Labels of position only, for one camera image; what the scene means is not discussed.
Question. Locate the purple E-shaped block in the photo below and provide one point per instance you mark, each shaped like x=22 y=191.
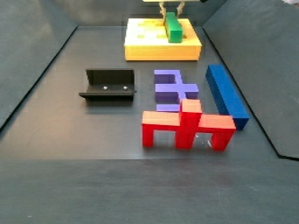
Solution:
x=172 y=90

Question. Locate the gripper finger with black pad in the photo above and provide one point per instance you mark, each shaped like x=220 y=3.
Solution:
x=162 y=9

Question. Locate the gripper finger metal plate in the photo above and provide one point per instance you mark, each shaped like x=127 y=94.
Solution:
x=180 y=8

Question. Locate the pale gripper body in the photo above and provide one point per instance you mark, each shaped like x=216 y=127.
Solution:
x=151 y=1

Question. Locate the blue rectangular bar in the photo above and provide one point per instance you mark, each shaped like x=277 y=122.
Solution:
x=226 y=96

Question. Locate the yellow slotted board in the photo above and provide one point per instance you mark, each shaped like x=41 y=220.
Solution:
x=147 y=42

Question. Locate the red forked block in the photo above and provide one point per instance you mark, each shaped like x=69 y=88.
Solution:
x=189 y=122

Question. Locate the green rectangular bar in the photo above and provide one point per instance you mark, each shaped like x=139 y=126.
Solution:
x=174 y=28

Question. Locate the black L-shaped bracket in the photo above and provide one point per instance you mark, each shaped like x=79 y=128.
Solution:
x=110 y=83

